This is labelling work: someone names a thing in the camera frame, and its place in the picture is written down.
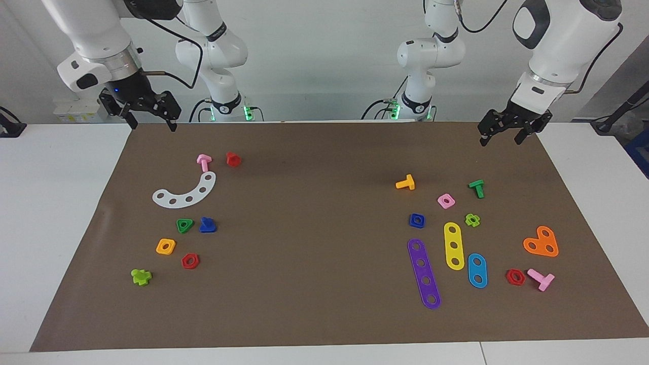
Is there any white cardboard box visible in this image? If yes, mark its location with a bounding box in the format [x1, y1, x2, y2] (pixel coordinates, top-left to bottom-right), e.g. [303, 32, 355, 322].
[53, 99, 110, 123]

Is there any white curved perforated plate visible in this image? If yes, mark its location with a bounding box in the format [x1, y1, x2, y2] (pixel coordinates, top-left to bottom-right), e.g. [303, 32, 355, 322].
[152, 171, 217, 209]

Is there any black stand pole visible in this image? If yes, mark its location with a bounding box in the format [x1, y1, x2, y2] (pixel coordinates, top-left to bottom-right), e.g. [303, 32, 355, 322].
[591, 81, 649, 135]

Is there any yellow three-hole strip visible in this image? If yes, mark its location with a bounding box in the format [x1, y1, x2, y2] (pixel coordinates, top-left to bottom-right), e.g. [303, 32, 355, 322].
[444, 222, 465, 271]

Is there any orange heart-shaped plate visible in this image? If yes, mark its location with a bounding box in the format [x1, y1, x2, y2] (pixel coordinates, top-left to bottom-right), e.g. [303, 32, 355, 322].
[523, 226, 559, 258]

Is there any blue crate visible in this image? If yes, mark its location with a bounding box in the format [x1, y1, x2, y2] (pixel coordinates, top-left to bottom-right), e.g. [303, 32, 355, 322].
[625, 127, 649, 179]

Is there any black table clamp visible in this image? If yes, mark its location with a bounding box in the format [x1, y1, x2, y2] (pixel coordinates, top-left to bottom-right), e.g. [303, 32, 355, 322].
[0, 105, 27, 138]

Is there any blue two-hole strip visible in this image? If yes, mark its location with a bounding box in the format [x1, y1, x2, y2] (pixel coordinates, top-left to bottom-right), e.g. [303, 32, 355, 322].
[467, 253, 488, 289]

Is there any purple four-hole strip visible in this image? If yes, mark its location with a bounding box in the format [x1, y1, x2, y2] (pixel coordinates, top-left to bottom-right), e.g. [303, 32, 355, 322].
[407, 238, 442, 310]

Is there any brown table mat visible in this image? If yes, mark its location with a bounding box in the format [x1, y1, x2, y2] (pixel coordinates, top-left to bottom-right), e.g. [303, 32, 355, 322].
[29, 121, 649, 352]

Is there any black right base cable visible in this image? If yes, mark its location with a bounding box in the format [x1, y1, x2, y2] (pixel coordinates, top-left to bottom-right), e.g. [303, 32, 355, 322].
[189, 96, 213, 123]

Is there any black base cable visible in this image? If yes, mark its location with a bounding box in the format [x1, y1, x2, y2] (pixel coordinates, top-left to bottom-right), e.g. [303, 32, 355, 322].
[361, 99, 401, 121]
[189, 96, 213, 123]

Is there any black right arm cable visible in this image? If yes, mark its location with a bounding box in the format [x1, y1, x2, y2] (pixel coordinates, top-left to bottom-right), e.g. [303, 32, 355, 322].
[119, 10, 204, 90]

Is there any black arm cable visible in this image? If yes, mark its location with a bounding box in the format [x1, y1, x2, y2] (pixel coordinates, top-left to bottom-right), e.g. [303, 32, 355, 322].
[565, 23, 624, 94]
[119, 10, 204, 90]

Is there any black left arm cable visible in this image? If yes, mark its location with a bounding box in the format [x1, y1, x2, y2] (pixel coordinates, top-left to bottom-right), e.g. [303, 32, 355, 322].
[565, 23, 624, 94]

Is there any black left base cable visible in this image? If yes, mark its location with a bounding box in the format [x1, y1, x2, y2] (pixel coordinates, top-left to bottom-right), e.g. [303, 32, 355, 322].
[361, 99, 401, 121]

